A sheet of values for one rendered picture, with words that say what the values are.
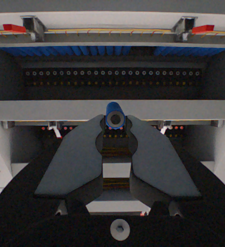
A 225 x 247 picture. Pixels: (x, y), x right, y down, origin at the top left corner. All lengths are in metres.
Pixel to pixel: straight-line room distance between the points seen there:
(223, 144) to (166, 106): 0.22
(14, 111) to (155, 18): 0.34
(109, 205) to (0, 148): 0.40
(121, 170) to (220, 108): 0.30
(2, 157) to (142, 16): 0.46
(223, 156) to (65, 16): 0.49
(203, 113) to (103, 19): 0.28
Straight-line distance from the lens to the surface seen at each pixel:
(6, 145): 0.49
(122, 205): 0.59
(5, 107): 0.39
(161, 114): 0.33
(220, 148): 0.50
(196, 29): 0.27
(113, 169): 0.43
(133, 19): 0.30
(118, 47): 0.36
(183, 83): 0.49
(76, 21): 0.31
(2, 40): 0.39
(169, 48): 0.39
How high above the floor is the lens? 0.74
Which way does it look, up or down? 31 degrees up
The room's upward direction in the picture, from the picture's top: 180 degrees counter-clockwise
